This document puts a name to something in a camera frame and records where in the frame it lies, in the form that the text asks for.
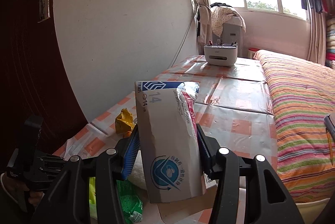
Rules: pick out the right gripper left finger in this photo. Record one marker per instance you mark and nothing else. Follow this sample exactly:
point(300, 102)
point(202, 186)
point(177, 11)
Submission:
point(67, 200)

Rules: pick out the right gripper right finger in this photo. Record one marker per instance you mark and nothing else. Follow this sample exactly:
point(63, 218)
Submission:
point(267, 198)

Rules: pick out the green bag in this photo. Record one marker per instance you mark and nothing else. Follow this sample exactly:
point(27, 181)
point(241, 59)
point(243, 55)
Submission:
point(131, 204)

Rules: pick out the white fluffy plush toy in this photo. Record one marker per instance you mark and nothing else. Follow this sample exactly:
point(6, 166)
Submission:
point(137, 175)

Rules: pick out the white blue mask box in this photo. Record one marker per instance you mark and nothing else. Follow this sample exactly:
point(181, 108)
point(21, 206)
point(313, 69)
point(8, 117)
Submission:
point(168, 140)

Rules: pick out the yellow foil snack bag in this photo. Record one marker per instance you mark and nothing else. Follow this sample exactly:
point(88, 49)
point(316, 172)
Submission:
point(124, 123)

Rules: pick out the cream plastic trash bin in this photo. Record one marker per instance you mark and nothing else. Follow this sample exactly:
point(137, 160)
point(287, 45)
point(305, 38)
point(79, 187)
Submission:
point(311, 210)

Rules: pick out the person left hand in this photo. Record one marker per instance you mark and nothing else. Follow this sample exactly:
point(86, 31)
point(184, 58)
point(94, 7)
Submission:
point(17, 198)

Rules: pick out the dark wooden door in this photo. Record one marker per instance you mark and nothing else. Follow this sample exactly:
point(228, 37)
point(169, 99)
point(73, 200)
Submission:
point(34, 83)

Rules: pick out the white desktop organizer box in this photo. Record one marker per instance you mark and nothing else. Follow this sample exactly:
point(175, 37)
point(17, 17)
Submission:
point(221, 55)

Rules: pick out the yellow pencil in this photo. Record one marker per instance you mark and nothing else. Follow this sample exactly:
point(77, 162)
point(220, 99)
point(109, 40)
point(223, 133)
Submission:
point(329, 137)

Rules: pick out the grey white notebook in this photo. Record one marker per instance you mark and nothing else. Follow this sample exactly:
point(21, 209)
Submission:
point(329, 122)

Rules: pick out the grey air cooler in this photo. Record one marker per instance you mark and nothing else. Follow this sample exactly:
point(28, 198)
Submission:
point(233, 32)

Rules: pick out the pink right curtain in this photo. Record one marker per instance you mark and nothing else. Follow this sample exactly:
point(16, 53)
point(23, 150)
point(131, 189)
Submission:
point(317, 43)

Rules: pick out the floral cloth on cooler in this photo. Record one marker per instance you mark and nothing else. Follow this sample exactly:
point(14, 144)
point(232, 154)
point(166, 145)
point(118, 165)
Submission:
point(223, 14)

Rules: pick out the stack of folded blankets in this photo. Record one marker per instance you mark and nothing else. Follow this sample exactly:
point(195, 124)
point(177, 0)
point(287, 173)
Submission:
point(330, 43)

